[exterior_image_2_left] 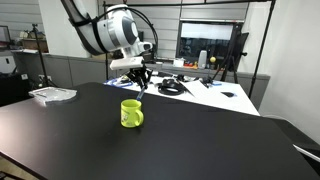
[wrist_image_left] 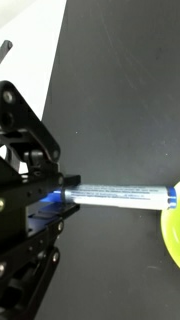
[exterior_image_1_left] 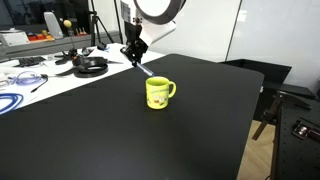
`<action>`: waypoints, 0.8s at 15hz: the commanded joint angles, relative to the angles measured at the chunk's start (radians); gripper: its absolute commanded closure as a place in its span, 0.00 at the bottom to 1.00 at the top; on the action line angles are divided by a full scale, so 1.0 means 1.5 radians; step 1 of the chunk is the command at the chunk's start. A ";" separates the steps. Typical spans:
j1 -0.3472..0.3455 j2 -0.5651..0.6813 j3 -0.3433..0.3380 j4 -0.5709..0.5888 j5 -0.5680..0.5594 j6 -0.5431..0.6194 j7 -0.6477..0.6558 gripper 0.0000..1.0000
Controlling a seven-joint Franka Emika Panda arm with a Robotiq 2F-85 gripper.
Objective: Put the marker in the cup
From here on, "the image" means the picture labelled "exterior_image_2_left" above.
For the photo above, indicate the black camera tripod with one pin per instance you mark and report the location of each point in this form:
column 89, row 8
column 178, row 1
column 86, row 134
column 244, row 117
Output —
column 39, row 53

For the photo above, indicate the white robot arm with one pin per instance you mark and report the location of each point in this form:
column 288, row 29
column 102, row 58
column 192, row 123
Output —
column 110, row 28

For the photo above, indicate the brown cardboard box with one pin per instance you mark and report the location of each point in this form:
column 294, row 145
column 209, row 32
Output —
column 33, row 45

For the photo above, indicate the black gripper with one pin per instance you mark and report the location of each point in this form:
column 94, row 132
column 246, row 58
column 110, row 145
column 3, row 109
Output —
column 135, row 72

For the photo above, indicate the black tripod with panel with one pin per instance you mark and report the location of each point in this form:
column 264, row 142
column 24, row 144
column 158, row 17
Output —
column 235, row 50

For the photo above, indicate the yellow ball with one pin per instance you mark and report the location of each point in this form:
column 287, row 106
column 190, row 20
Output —
column 212, row 59

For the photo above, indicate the small black flat object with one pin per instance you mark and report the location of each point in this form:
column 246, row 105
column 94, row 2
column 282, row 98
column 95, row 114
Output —
column 228, row 94

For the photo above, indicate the yellow-green mug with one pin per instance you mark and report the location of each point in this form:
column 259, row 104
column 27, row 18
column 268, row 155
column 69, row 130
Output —
column 129, row 115

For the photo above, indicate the white side table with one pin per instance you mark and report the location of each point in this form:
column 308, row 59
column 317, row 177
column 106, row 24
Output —
column 213, row 96

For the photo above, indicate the clear plastic tray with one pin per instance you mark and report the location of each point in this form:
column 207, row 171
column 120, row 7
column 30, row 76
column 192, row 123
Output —
column 53, row 95

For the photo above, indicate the white cylindrical speaker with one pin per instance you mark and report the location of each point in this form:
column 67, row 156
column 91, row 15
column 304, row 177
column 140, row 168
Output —
column 202, row 60

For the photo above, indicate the black frame pole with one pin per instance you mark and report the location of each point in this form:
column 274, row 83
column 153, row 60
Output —
column 261, row 50

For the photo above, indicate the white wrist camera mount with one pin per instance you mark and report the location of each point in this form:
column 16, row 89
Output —
column 126, row 62

